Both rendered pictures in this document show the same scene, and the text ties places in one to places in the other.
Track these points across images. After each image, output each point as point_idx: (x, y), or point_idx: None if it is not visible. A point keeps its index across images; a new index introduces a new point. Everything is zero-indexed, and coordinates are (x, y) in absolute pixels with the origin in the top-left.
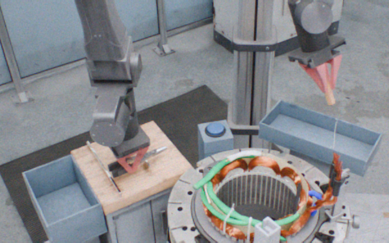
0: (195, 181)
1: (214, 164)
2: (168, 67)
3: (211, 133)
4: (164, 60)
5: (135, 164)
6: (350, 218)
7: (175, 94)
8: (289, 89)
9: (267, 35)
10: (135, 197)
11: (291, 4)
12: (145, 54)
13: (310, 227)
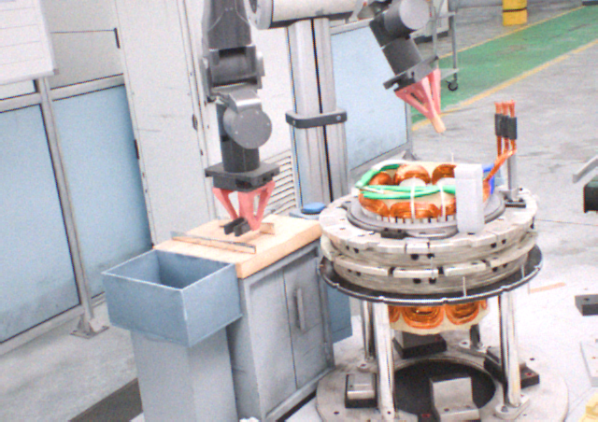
0: (339, 213)
1: (350, 199)
2: (106, 347)
3: (313, 209)
4: (97, 342)
5: (259, 216)
6: (528, 190)
7: (134, 375)
8: None
9: (334, 105)
10: (271, 254)
11: (376, 21)
12: (62, 343)
13: (496, 201)
